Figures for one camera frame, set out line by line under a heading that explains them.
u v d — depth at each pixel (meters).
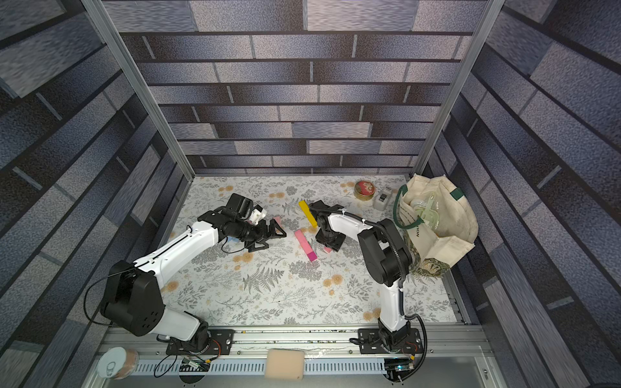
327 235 0.81
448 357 0.74
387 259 0.52
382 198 1.06
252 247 0.79
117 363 0.66
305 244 0.95
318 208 0.81
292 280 0.87
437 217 0.97
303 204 1.09
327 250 0.94
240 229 0.69
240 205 0.68
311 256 0.92
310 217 0.84
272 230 0.74
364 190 1.11
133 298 0.43
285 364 0.71
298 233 1.00
